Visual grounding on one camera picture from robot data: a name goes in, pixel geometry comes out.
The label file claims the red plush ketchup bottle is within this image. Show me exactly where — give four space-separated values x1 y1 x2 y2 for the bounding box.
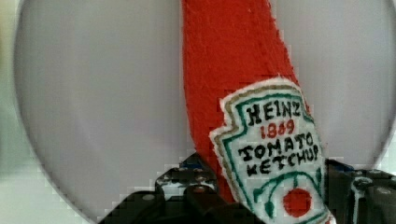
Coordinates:
181 0 336 224

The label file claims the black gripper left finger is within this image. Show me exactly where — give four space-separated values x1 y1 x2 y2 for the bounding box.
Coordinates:
155 153 219 201

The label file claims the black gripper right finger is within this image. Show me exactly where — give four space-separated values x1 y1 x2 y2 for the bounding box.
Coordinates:
325 160 396 224

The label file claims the grey oval plate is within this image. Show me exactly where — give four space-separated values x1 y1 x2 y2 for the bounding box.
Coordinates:
14 0 395 221

